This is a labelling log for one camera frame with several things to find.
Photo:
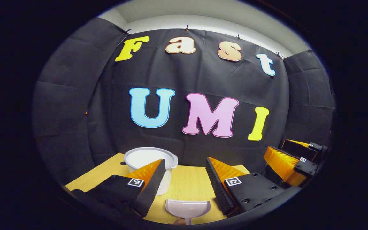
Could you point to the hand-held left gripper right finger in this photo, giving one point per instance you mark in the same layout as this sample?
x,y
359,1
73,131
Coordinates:
x,y
219,188

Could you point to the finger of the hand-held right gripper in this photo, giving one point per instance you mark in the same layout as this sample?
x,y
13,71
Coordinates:
x,y
305,166
299,150

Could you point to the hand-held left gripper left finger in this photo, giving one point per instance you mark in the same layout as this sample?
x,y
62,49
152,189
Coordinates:
x,y
152,188

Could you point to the white ribbed garbage bin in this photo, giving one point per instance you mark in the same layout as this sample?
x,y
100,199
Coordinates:
x,y
145,156

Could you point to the small lilac dustpan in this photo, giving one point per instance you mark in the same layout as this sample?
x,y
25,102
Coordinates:
x,y
187,207

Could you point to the wooden desktop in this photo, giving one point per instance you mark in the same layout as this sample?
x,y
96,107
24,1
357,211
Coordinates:
x,y
187,182

